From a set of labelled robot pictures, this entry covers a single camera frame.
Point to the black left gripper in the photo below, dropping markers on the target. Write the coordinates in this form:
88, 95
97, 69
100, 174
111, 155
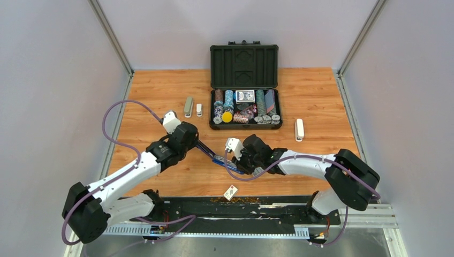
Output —
194, 143

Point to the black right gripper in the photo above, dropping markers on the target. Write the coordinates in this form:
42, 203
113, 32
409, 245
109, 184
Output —
240, 164

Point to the blue stapler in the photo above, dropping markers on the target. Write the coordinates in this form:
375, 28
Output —
217, 158

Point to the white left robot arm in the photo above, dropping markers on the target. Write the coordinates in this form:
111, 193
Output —
90, 210

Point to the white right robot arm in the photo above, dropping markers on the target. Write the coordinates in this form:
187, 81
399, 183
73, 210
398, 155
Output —
352, 182

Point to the grey-green stapler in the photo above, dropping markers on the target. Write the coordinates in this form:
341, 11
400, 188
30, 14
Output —
188, 107

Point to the small white stapler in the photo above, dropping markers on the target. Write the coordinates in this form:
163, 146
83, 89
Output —
199, 109

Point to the yellow poker chip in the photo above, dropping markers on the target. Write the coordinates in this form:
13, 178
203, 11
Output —
227, 117

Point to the blue playing card deck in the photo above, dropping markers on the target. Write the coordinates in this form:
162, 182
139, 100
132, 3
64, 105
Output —
245, 96

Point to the black poker chip case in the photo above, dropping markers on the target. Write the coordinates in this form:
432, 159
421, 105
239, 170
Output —
244, 66

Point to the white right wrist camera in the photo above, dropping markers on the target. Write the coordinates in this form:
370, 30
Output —
234, 145

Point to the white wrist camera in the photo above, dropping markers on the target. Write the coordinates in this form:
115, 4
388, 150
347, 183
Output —
234, 145
170, 122

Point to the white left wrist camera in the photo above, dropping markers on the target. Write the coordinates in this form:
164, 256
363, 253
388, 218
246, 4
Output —
170, 122

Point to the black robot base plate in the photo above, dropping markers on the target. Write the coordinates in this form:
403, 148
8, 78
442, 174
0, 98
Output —
262, 213

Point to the aluminium slotted rail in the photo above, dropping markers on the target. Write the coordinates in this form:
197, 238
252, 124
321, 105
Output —
148, 230

